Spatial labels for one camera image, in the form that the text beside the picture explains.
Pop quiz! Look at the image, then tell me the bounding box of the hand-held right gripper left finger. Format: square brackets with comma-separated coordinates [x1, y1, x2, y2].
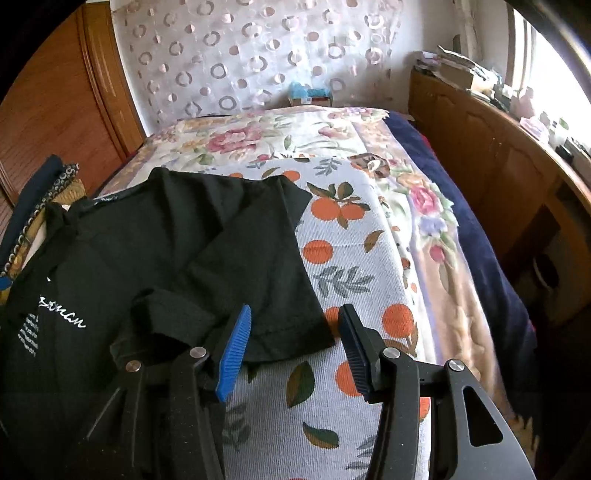
[60, 304, 253, 480]

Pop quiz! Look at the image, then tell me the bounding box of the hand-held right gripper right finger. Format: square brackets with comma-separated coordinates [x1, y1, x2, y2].
[338, 304, 539, 480]

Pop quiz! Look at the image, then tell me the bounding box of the black t-shirt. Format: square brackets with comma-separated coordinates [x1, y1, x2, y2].
[0, 167, 335, 480]

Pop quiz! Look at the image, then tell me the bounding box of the orange fruit print bed cover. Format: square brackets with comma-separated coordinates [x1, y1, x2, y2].
[222, 154, 432, 480]

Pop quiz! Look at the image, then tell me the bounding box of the navy blanket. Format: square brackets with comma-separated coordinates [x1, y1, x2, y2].
[385, 111, 539, 402]

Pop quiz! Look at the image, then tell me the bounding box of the floral bedsheet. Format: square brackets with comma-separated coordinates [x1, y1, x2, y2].
[99, 105, 522, 416]

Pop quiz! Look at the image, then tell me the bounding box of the yellow patterned folded cloth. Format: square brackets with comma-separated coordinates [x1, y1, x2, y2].
[0, 164, 88, 305]

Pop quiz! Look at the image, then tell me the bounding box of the navy folded cloth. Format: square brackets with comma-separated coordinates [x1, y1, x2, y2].
[0, 154, 63, 264]

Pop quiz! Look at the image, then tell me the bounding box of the light blue packet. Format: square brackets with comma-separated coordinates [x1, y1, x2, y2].
[287, 82, 311, 106]

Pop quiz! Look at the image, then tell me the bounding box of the pile of papers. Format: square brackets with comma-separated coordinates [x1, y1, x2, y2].
[413, 44, 495, 93]

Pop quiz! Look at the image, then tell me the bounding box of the white circle pattern curtain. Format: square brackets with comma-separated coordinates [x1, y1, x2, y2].
[111, 0, 416, 137]

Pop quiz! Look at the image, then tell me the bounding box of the wooden headboard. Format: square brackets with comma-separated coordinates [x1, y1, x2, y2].
[0, 2, 146, 208]

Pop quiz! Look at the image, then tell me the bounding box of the window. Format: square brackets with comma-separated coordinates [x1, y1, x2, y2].
[503, 4, 591, 121]

